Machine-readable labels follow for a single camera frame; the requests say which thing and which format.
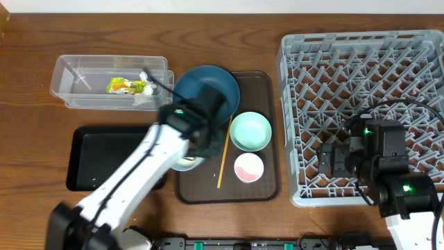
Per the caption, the wooden chopstick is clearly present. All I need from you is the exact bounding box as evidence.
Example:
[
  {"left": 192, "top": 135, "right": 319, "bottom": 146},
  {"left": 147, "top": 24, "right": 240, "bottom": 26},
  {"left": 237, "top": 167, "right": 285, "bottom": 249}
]
[{"left": 216, "top": 116, "right": 232, "bottom": 189}]

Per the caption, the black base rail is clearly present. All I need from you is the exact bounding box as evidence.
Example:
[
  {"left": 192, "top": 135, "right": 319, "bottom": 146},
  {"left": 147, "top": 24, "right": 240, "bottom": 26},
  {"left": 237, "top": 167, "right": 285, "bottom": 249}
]
[{"left": 153, "top": 235, "right": 396, "bottom": 250}]

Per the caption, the brown serving tray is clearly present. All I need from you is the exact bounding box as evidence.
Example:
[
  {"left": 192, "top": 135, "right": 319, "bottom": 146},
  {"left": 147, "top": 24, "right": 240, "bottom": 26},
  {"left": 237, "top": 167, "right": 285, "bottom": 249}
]
[{"left": 174, "top": 72, "right": 281, "bottom": 204}]

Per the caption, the light blue bowl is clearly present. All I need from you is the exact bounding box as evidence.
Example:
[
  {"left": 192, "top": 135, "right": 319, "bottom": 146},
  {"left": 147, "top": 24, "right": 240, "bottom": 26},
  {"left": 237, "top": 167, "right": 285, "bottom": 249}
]
[{"left": 171, "top": 156, "right": 205, "bottom": 172}]

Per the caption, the black rectangular tray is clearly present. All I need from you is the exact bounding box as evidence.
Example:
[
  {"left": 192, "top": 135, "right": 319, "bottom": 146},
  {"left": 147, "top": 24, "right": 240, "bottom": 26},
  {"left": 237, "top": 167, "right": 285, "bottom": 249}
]
[{"left": 66, "top": 126, "right": 148, "bottom": 192}]

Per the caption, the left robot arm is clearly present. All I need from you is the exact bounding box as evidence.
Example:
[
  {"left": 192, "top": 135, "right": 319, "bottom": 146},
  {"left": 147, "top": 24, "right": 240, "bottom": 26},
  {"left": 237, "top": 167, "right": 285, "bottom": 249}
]
[{"left": 44, "top": 85, "right": 228, "bottom": 249}]

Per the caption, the grey dishwasher rack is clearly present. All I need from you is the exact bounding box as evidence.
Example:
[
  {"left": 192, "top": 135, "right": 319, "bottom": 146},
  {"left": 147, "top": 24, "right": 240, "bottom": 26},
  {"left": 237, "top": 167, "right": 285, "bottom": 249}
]
[{"left": 276, "top": 30, "right": 443, "bottom": 208}]

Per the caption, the mint green bowl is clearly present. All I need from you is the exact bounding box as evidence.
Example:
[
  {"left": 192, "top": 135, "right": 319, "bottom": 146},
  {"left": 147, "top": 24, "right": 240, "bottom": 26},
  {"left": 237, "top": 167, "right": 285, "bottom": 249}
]
[{"left": 230, "top": 112, "right": 272, "bottom": 152}]

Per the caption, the pink white cup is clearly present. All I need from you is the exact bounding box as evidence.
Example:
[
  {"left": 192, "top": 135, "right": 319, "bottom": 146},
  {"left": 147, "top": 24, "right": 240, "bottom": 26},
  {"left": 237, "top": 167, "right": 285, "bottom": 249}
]
[{"left": 234, "top": 153, "right": 264, "bottom": 183}]

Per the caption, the clear plastic waste bin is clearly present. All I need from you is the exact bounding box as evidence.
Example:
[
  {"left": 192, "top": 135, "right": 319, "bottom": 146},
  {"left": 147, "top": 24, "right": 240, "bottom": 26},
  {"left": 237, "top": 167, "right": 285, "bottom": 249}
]
[{"left": 50, "top": 55, "right": 174, "bottom": 111}]

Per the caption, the dark blue plate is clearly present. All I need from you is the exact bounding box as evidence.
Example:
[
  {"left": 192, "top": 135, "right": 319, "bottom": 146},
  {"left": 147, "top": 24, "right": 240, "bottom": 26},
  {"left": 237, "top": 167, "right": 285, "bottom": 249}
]
[{"left": 169, "top": 65, "right": 240, "bottom": 128}]

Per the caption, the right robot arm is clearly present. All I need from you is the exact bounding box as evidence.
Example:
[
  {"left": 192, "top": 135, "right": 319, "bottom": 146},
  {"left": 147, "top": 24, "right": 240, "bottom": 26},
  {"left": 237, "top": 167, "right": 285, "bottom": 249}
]
[{"left": 317, "top": 118, "right": 443, "bottom": 249}]

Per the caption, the yellow green snack wrapper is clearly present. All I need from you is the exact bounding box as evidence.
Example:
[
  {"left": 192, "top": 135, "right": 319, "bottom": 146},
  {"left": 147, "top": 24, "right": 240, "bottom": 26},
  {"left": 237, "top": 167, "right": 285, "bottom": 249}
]
[{"left": 105, "top": 77, "right": 146, "bottom": 95}]

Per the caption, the white tissue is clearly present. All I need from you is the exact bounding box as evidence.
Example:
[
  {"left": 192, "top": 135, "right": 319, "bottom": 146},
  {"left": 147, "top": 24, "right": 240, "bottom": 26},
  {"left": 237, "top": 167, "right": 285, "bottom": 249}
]
[{"left": 133, "top": 72, "right": 157, "bottom": 106}]

